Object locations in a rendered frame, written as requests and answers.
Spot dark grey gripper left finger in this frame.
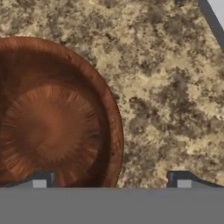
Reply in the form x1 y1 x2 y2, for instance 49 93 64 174
3 170 57 189

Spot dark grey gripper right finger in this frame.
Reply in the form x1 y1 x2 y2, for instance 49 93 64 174
165 170 224 189

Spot dark grey cabinet front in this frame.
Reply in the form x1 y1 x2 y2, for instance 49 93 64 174
198 0 224 53

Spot brown wooden bowl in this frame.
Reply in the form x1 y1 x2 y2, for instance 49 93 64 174
0 36 125 189

